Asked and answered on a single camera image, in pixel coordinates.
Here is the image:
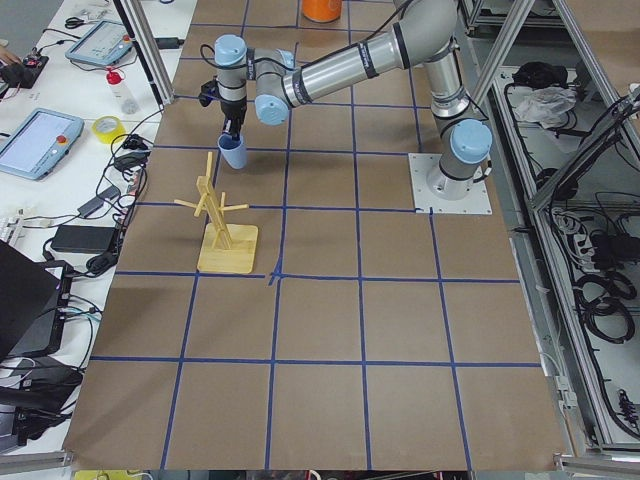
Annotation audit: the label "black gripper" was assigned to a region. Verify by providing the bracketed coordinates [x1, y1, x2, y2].
[198, 76, 247, 141]

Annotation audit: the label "light blue paper cup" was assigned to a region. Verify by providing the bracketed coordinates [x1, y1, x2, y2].
[217, 133, 247, 170]

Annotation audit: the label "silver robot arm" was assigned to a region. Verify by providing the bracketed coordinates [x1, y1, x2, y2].
[198, 1, 493, 200]

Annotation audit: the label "wooden cup rack stand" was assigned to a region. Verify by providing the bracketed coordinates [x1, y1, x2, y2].
[174, 152, 259, 274]

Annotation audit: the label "person hand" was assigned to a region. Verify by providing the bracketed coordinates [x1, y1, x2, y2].
[0, 44, 22, 65]

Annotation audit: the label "red cap squeeze bottle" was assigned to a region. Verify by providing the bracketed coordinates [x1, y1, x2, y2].
[106, 68, 140, 115]

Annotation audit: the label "small black power adapter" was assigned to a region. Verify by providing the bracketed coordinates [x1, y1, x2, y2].
[155, 37, 184, 50]

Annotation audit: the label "yellow tape roll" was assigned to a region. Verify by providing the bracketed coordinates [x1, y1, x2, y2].
[91, 115, 126, 144]

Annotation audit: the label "orange metal can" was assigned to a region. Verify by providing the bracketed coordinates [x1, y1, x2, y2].
[301, 0, 343, 23]

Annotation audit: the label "far teach pendant tablet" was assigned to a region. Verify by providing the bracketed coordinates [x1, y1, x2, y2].
[65, 20, 133, 67]

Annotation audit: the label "teach pendant tablet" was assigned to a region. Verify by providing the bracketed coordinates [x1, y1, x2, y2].
[1, 108, 85, 180]
[65, 20, 133, 67]

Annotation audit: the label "black scissors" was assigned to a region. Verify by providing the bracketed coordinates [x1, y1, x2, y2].
[64, 16, 87, 29]

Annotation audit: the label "near teach pendant tablet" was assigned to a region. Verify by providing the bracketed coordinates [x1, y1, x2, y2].
[1, 108, 85, 180]

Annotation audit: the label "black power adapter brick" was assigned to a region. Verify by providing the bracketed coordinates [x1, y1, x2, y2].
[51, 225, 116, 254]

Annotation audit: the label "black laptop computer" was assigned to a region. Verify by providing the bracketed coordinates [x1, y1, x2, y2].
[1, 242, 72, 360]

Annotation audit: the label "white crumpled cloth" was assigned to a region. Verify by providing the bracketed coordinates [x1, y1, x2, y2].
[514, 86, 577, 129]

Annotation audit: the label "aluminium frame post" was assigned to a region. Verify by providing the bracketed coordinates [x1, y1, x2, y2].
[113, 0, 174, 107]

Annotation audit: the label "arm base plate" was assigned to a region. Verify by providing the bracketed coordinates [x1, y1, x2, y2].
[408, 153, 492, 215]

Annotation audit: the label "aluminium side frame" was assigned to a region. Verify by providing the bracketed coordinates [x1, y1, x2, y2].
[461, 1, 639, 457]

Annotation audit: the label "coiled black cables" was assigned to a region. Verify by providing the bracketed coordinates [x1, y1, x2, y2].
[572, 272, 639, 346]

